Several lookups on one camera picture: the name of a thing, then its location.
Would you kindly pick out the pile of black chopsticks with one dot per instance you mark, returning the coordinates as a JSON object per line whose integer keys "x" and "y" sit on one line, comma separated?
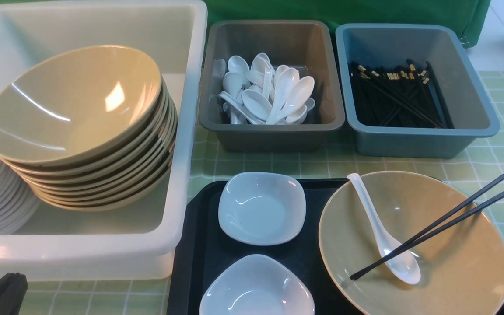
{"x": 406, "y": 96}

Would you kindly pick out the pile of white spoons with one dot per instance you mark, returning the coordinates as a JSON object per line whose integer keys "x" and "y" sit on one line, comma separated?
{"x": 259, "y": 93}

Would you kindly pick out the black chopstick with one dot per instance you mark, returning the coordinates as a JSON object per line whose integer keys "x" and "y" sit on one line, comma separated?
{"x": 441, "y": 220}
{"x": 411, "y": 244}

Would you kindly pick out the black serving tray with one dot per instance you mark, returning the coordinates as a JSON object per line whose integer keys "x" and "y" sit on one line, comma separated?
{"x": 205, "y": 251}

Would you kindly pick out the stack of tan bowls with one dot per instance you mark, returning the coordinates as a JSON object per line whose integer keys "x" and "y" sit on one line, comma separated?
{"x": 91, "y": 129}

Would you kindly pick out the tan noodle bowl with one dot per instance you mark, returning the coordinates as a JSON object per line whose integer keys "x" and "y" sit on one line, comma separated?
{"x": 462, "y": 268}

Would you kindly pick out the large white plastic tub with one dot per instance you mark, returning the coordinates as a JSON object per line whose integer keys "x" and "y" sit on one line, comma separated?
{"x": 136, "y": 241}

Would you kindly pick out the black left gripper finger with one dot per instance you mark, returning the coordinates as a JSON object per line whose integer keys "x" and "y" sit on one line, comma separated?
{"x": 13, "y": 288}

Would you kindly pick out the grey plastic bin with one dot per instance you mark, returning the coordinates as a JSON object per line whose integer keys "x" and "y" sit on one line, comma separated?
{"x": 303, "y": 44}

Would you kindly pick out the white ceramic soup spoon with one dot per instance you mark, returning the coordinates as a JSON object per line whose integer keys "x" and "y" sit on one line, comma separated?
{"x": 403, "y": 266}

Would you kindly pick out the green fabric backdrop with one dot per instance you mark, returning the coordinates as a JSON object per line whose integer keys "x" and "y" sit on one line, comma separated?
{"x": 464, "y": 17}

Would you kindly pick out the blue plastic bin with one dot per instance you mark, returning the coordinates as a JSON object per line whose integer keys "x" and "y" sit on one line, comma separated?
{"x": 390, "y": 45}

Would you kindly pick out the white square dish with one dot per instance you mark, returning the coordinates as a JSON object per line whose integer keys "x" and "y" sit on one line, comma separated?
{"x": 257, "y": 285}
{"x": 262, "y": 209}

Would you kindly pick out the green checkered tablecloth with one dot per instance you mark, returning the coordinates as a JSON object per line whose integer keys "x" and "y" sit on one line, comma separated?
{"x": 472, "y": 169}

